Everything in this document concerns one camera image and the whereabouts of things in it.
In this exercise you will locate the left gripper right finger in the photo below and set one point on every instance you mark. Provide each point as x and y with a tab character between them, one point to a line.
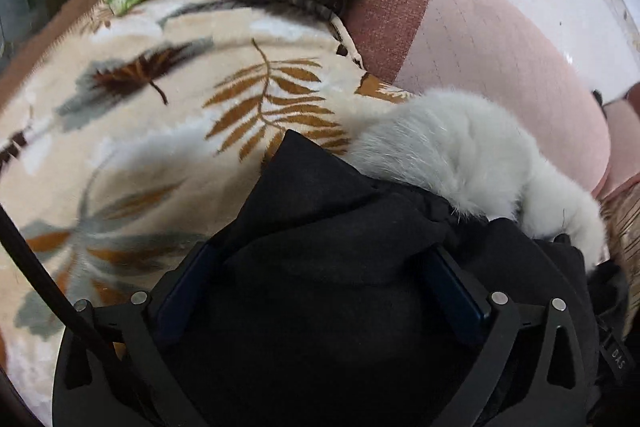
524	321

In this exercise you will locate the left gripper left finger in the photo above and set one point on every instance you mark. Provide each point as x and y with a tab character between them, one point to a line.
126	381

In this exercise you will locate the black coat with fur collar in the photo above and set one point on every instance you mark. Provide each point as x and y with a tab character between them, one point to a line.
319	305

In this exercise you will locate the striped floral pillow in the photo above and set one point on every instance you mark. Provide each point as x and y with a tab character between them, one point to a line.
621	215

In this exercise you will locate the floral beige bed blanket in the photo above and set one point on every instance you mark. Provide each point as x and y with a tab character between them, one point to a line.
127	140

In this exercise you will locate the pink red headboard cushion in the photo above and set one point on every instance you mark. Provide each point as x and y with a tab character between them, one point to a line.
622	117

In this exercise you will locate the pink long bolster cushion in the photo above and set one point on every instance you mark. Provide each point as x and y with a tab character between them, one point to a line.
492	48

